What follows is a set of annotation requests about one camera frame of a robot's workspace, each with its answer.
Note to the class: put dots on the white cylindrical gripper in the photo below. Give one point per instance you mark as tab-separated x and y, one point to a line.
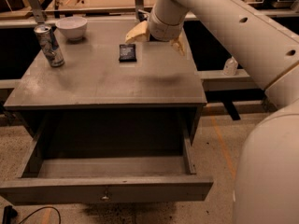
163	32

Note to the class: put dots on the dark blue rxbar wrapper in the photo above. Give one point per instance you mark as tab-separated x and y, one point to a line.
127	53

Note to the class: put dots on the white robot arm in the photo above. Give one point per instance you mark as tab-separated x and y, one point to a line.
267	178

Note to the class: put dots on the open grey top drawer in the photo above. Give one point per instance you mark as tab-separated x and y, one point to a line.
136	158

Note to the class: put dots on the metal drawer knob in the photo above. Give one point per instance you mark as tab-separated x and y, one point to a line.
105	197

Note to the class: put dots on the grey wooden cabinet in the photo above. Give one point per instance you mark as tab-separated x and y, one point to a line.
94	97

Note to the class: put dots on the white ceramic bowl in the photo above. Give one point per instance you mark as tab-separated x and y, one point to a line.
72	28

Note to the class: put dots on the silver blue drink can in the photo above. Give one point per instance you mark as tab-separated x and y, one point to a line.
49	45

